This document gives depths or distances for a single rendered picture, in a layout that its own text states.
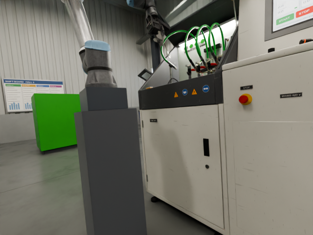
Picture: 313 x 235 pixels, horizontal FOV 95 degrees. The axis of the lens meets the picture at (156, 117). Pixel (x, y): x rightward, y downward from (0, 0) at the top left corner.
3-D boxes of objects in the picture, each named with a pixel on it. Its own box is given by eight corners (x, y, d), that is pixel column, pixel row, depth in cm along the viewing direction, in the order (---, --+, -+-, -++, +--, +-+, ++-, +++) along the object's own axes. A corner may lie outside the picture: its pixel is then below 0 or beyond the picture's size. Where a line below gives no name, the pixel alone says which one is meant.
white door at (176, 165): (146, 189, 125) (140, 110, 121) (148, 187, 127) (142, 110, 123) (223, 230, 78) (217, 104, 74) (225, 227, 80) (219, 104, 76)
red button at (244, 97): (236, 106, 65) (236, 94, 64) (239, 105, 68) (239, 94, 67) (249, 105, 61) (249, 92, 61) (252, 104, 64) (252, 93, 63)
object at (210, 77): (142, 109, 121) (140, 90, 120) (146, 109, 124) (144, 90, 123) (215, 103, 76) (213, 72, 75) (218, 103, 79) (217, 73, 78)
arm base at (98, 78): (88, 87, 61) (86, 63, 60) (82, 92, 73) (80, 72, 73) (122, 88, 70) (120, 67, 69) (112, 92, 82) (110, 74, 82)
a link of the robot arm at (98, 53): (88, 65, 63) (85, 33, 62) (85, 72, 74) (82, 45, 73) (115, 67, 69) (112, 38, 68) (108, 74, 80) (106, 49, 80)
